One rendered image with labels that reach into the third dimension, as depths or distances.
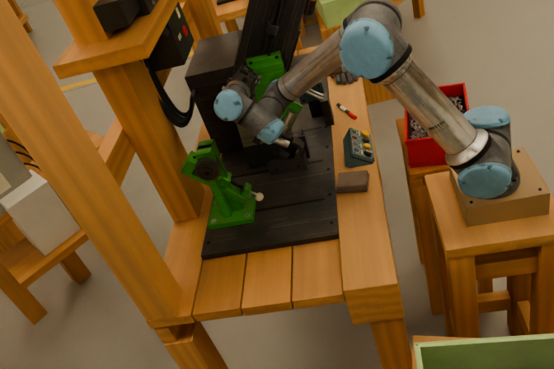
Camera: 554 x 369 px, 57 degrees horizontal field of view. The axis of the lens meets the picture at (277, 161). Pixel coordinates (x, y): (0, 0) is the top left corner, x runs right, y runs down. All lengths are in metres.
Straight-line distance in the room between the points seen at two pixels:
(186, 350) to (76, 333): 1.42
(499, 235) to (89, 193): 1.04
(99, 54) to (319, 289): 0.82
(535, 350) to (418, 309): 1.23
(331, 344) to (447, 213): 1.00
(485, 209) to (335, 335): 1.11
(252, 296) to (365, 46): 0.73
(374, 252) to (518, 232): 0.38
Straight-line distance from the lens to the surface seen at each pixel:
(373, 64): 1.13
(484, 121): 1.38
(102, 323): 2.94
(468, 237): 1.50
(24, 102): 1.12
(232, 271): 1.53
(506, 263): 1.59
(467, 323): 1.76
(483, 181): 1.28
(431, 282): 2.21
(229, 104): 1.33
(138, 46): 1.32
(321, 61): 1.34
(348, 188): 1.59
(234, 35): 1.99
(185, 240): 1.70
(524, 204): 1.52
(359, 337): 2.36
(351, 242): 1.46
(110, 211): 1.25
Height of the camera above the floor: 1.96
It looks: 36 degrees down
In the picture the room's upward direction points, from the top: 19 degrees counter-clockwise
